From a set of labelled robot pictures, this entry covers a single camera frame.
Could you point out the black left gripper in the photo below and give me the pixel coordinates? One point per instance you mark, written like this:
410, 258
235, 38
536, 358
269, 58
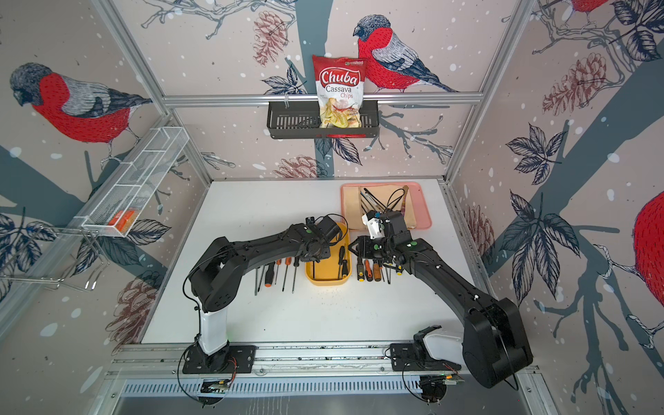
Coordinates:
326, 256

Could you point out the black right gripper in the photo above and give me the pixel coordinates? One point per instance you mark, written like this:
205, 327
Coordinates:
361, 244

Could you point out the large black yellow-capped screwdriver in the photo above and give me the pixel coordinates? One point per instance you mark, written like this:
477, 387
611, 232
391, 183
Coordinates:
296, 264

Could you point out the slim orange black screwdriver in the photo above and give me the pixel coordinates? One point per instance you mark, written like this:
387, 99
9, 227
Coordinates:
368, 274

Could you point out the large orange black screwdriver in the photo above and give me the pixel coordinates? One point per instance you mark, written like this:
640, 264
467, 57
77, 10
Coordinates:
288, 262

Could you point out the black orange-tipped screwdriver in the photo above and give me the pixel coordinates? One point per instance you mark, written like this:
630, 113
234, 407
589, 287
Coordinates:
270, 274

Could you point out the black yellow deli screwdriver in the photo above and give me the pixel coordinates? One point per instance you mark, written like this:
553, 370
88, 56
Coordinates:
257, 281

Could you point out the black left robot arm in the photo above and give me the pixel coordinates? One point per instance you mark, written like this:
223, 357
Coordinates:
215, 279

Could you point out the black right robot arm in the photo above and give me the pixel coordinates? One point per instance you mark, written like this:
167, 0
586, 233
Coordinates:
495, 344

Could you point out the small black yellow screwdriver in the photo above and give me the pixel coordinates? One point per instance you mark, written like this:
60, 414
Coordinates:
388, 274

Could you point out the yellow plastic storage box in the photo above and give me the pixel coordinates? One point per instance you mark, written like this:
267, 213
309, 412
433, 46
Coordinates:
336, 269

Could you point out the pink plastic tray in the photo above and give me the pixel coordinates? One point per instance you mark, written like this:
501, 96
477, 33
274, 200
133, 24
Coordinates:
416, 211

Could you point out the beige cloth on tray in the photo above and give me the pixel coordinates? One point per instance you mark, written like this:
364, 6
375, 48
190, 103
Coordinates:
358, 199

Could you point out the Chuba cassava chips bag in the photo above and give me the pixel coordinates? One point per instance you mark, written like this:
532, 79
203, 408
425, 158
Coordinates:
340, 90

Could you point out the orange item in shelf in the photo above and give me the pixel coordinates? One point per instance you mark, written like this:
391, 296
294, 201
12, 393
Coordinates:
123, 220

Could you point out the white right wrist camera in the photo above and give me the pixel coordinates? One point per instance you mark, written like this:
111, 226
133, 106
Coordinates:
371, 220

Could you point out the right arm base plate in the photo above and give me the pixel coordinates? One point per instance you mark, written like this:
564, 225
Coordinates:
404, 358

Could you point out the black wire wall basket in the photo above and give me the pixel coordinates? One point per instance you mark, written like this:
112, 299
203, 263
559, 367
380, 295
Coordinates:
300, 120

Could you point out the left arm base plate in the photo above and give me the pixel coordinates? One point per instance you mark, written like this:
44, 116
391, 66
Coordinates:
229, 359

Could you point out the white wire mesh shelf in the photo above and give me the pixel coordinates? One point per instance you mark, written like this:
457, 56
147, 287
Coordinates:
138, 179

